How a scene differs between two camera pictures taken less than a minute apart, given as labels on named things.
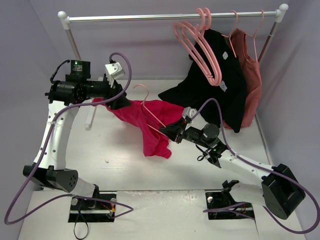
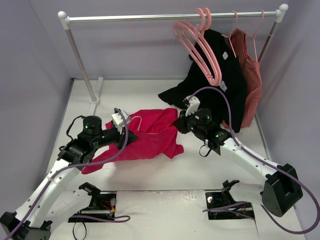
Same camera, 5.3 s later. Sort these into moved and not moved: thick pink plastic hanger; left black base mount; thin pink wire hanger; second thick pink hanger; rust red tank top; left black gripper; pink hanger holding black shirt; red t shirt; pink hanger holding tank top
Moved: thin pink wire hanger; red t shirt; left black gripper
Not moved: rust red tank top; pink hanger holding tank top; pink hanger holding black shirt; second thick pink hanger; thick pink plastic hanger; left black base mount
